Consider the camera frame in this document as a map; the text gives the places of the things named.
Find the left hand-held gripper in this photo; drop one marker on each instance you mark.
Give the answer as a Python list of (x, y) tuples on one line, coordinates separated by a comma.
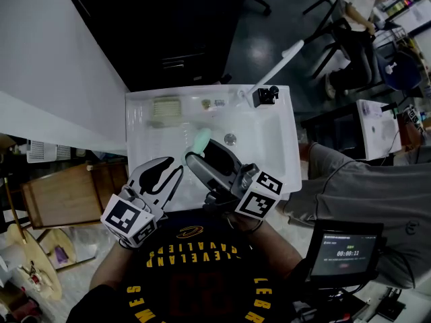
[(128, 219)]

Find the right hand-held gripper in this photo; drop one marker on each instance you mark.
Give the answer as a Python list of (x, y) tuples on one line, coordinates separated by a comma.
[(256, 197)]

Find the light green sponge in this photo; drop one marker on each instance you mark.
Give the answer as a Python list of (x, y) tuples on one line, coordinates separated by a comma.
[(201, 140)]

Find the person's right forearm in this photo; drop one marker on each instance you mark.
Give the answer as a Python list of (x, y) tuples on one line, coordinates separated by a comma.
[(276, 247)]

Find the person's left forearm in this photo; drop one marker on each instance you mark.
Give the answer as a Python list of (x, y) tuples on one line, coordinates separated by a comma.
[(111, 268)]

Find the metal sink drain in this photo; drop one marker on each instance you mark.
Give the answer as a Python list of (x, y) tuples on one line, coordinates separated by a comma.
[(230, 139)]

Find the small yellow sticker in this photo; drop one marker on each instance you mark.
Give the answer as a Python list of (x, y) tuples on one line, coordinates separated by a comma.
[(206, 104)]

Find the black wrist band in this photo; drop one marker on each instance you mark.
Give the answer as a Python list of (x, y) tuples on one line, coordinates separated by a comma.
[(246, 229)]

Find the wooden cart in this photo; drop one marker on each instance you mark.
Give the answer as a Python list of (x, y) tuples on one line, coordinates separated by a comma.
[(67, 195)]

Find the person's black printed shirt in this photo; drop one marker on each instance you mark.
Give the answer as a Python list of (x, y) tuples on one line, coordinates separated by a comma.
[(202, 271)]

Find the white curved faucet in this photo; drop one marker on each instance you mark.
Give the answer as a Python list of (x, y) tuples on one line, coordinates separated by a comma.
[(279, 64)]

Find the white perforated basket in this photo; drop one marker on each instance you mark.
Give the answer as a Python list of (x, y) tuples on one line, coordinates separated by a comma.
[(43, 150)]

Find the purple item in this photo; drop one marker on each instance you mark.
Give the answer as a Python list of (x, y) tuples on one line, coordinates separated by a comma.
[(61, 254)]

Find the large black machine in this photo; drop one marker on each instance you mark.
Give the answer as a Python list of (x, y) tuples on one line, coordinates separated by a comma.
[(161, 29)]

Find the round wooden table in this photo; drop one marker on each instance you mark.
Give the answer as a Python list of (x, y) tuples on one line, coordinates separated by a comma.
[(40, 264)]

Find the black monitor screen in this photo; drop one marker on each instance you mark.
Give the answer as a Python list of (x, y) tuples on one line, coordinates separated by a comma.
[(347, 252)]

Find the black chair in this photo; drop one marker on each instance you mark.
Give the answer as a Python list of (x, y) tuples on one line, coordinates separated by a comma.
[(328, 29)]

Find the blue chair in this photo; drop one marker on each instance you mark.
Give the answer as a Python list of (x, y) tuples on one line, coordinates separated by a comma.
[(400, 71)]

